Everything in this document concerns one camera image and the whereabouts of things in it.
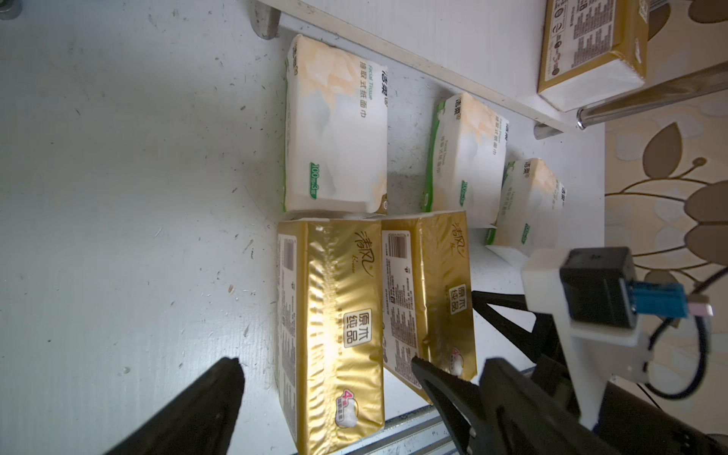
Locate white tissue pack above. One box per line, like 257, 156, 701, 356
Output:
485, 158, 567, 269
423, 92, 510, 229
284, 34, 389, 214

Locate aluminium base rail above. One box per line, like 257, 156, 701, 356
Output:
334, 363, 541, 455

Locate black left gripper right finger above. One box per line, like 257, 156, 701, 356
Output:
477, 358, 617, 454

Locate white two-tier shelf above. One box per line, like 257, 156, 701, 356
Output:
251, 1, 727, 139

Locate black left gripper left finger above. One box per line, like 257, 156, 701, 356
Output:
108, 358, 246, 454

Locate gold tissue pack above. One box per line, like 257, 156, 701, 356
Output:
538, 0, 650, 113
382, 212, 478, 398
277, 219, 385, 454

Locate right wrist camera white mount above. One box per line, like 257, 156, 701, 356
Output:
519, 245, 716, 431

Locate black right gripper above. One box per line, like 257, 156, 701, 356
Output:
410, 289, 728, 455

